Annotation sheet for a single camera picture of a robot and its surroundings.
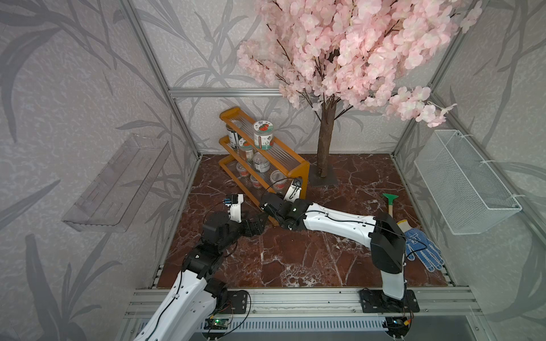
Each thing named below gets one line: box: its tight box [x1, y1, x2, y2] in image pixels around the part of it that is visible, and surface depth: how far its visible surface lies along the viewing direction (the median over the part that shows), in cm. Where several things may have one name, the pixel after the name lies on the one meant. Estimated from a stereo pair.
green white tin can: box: [226, 123, 240, 149], surface depth 98 cm
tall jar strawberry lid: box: [253, 120, 274, 150], surface depth 81 cm
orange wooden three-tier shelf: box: [218, 106, 311, 206], surface depth 95 cm
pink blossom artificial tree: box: [236, 0, 484, 188], surface depth 50 cm
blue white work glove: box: [396, 219, 445, 273], surface depth 88 cm
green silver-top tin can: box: [253, 151, 271, 173], surface depth 92 cm
